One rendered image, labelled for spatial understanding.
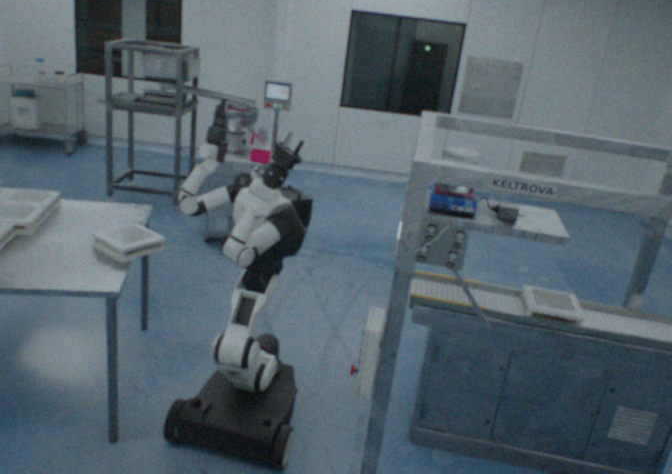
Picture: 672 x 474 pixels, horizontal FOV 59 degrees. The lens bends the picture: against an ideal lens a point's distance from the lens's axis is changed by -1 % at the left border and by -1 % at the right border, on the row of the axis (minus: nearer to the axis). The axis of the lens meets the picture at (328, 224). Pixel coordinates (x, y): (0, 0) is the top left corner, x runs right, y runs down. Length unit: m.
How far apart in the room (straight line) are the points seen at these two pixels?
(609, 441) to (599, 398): 0.24
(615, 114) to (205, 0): 5.19
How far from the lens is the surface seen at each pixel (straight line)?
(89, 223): 3.38
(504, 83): 7.74
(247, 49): 7.65
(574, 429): 3.21
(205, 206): 2.85
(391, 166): 7.77
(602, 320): 3.07
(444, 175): 1.84
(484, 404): 3.09
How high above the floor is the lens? 2.04
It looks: 20 degrees down
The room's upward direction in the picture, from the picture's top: 7 degrees clockwise
